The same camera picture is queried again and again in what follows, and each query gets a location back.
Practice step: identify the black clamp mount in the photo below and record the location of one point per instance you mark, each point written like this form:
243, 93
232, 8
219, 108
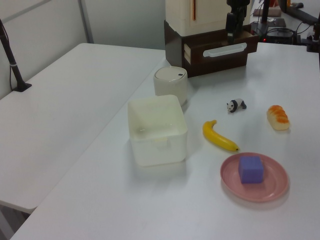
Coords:
313, 41

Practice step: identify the purple cube block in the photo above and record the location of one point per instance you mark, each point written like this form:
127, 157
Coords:
250, 170

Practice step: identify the black pole with clamp base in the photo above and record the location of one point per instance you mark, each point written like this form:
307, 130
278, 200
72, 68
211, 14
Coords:
12, 65

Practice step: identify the yellow toy banana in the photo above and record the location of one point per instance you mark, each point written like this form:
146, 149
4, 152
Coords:
217, 137

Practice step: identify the cream round lidded bin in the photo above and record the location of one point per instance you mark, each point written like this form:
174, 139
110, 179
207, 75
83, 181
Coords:
171, 83

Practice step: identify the brown toy cabinet base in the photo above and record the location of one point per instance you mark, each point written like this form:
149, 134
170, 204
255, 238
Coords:
175, 47

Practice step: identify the black electronics box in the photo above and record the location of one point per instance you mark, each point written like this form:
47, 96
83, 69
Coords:
278, 35

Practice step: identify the small panda toy figure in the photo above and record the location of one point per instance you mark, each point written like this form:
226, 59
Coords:
236, 105

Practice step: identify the black stand pole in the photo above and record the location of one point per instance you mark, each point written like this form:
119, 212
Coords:
265, 11

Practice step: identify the pink plastic plate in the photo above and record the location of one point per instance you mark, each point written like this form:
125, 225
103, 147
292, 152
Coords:
272, 188

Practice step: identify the cream toy fridge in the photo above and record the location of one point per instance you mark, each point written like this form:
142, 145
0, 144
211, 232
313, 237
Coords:
200, 15

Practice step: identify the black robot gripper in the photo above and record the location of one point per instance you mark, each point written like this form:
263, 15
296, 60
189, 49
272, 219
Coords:
238, 3

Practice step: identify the white square plastic box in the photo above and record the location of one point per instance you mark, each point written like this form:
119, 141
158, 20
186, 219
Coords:
157, 135

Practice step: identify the toy bread loaf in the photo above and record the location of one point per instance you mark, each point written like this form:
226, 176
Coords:
278, 118

